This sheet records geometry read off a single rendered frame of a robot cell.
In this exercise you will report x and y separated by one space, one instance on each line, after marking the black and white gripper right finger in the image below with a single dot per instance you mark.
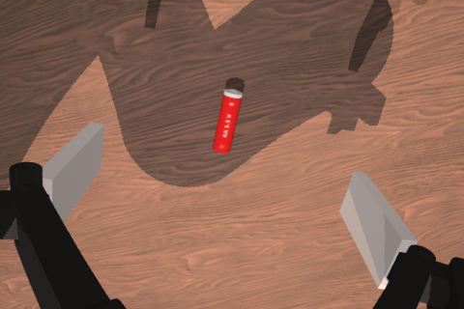
391 253

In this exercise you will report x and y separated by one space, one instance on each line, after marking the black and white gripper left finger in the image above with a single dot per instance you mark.
58 274

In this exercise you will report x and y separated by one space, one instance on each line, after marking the red aa battery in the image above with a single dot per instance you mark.
227 120

